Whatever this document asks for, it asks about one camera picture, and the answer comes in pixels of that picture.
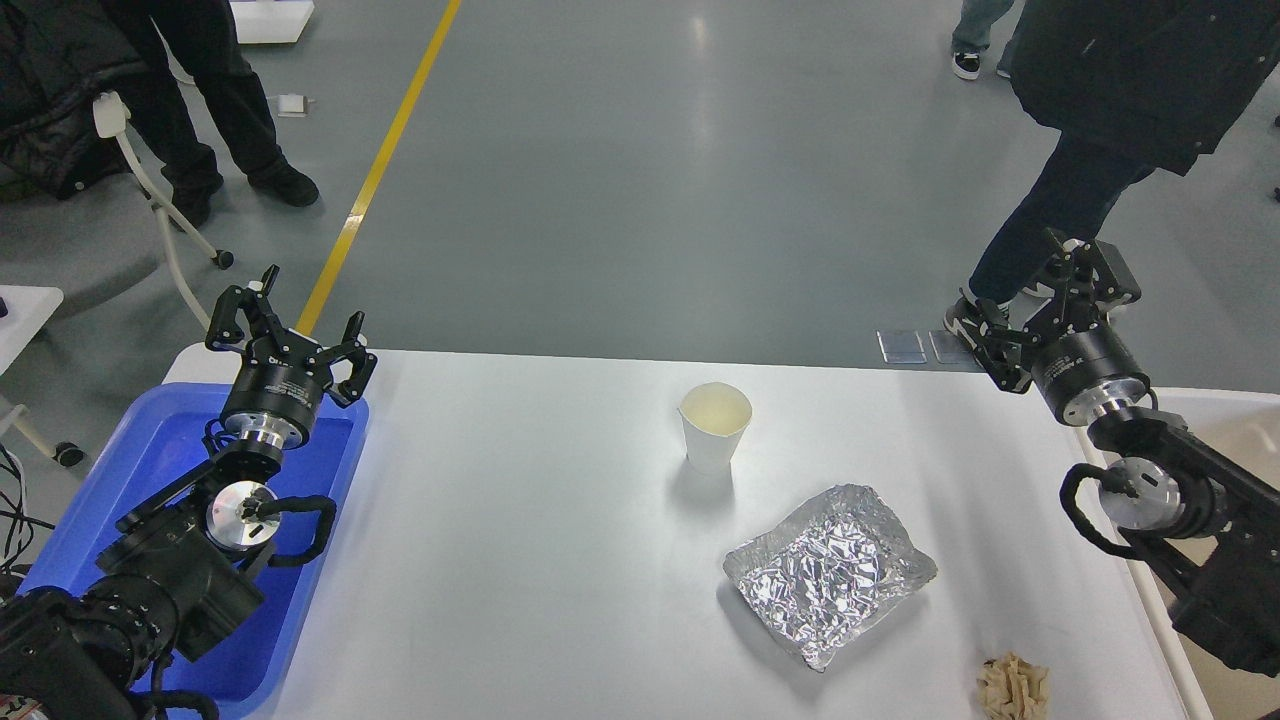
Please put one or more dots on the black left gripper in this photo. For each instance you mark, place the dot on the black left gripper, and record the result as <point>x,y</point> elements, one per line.
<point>273,391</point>

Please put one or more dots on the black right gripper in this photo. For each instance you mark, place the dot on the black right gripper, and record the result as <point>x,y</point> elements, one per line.
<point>1088,372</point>

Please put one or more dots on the white paper cup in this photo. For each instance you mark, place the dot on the white paper cup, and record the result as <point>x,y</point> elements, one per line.
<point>714,416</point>

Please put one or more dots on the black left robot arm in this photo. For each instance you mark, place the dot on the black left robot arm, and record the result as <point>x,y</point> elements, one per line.
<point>181,577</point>

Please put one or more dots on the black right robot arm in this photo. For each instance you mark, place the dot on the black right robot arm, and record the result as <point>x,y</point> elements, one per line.
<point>1203,524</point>

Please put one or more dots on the right metal floor plate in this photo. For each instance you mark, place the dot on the right metal floor plate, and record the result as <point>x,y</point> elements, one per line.
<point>949,350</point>

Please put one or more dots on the metal floor plate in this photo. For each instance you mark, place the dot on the metal floor plate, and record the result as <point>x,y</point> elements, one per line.
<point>949,350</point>
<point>902,347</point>

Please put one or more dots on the blue plastic bin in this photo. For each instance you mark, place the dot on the blue plastic bin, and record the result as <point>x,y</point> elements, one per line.
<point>159,440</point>

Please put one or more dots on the left metal floor plate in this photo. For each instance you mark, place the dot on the left metal floor plate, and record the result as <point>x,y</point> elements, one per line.
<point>902,347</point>

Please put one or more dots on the beige plastic bin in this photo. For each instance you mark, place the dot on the beige plastic bin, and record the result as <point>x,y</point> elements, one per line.
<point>1205,526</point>

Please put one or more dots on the person in dark jacket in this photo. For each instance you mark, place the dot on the person in dark jacket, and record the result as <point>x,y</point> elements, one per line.
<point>1132,87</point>

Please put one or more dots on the white side table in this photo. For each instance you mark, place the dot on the white side table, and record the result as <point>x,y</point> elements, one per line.
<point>22,350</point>

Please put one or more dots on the person in light jeans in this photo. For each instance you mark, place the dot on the person in light jeans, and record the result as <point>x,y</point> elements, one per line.
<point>972,35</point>

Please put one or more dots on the person in black trousers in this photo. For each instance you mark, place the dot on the person in black trousers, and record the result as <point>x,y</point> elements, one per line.
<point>202,36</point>

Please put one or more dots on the white box on floor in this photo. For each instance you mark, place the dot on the white box on floor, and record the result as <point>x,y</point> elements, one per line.
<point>271,22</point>

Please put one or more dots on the crumpled aluminium foil tray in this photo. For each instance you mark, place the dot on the crumpled aluminium foil tray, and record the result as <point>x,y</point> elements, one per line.
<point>830,571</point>

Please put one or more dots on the crumpled brown paper ball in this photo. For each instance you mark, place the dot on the crumpled brown paper ball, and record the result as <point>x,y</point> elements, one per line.
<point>1011,688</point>

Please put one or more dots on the white frame chair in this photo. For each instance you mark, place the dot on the white frame chair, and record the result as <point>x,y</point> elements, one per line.
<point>61,257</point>

